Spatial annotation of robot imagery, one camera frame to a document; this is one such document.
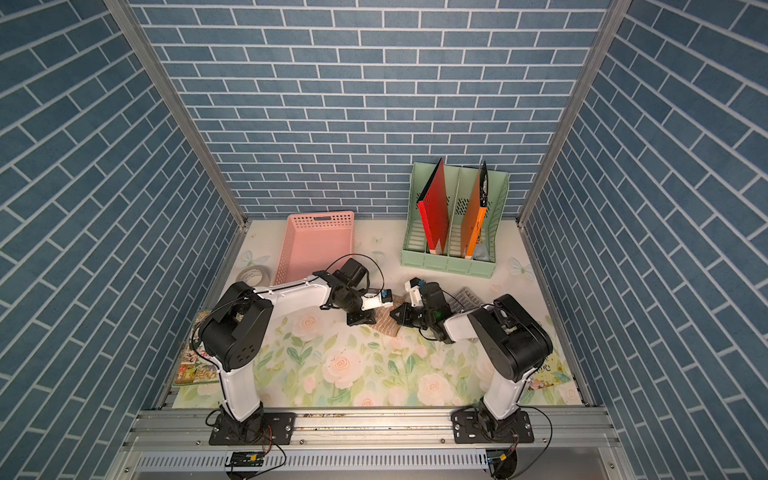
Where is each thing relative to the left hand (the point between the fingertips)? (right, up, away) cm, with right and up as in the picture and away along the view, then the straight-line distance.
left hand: (378, 315), depth 92 cm
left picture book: (-50, -12, -9) cm, 52 cm away
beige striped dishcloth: (+2, -2, -3) cm, 4 cm away
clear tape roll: (-44, +12, +10) cm, 47 cm away
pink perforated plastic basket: (-27, +23, +23) cm, 43 cm away
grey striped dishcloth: (+28, +4, +2) cm, 28 cm away
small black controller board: (-31, -30, -20) cm, 48 cm away
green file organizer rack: (+28, +44, +13) cm, 54 cm away
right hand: (+5, 0, 0) cm, 5 cm away
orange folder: (+29, +30, -8) cm, 42 cm away
